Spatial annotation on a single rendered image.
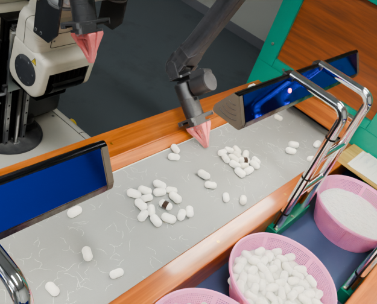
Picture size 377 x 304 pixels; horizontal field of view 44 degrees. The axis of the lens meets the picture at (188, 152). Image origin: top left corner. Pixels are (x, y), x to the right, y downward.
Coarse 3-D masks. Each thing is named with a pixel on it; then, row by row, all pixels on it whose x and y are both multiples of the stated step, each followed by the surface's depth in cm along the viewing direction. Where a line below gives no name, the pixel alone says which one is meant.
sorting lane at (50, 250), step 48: (192, 144) 144; (240, 144) 151; (192, 192) 127; (240, 192) 133; (0, 240) 98; (48, 240) 101; (96, 240) 105; (144, 240) 109; (192, 240) 114; (0, 288) 90; (96, 288) 96
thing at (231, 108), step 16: (336, 64) 130; (352, 64) 138; (272, 80) 107; (288, 80) 112; (320, 80) 124; (336, 80) 131; (240, 96) 98; (256, 96) 102; (272, 96) 107; (288, 96) 112; (304, 96) 118; (224, 112) 101; (240, 112) 99; (256, 112) 103; (272, 112) 108; (240, 128) 100
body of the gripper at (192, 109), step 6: (186, 102) 138; (192, 102) 138; (198, 102) 140; (186, 108) 139; (192, 108) 138; (198, 108) 139; (186, 114) 139; (192, 114) 139; (198, 114) 139; (204, 114) 140; (210, 114) 142; (186, 120) 137; (192, 120) 136; (180, 126) 139
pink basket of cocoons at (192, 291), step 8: (192, 288) 99; (200, 288) 100; (168, 296) 96; (176, 296) 98; (184, 296) 99; (192, 296) 100; (200, 296) 100; (208, 296) 100; (216, 296) 100; (224, 296) 100
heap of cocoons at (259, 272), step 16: (240, 256) 116; (256, 256) 117; (272, 256) 117; (288, 256) 118; (240, 272) 111; (256, 272) 114; (272, 272) 114; (288, 272) 115; (304, 272) 117; (240, 288) 106; (256, 288) 107; (272, 288) 109; (288, 288) 112; (304, 288) 113
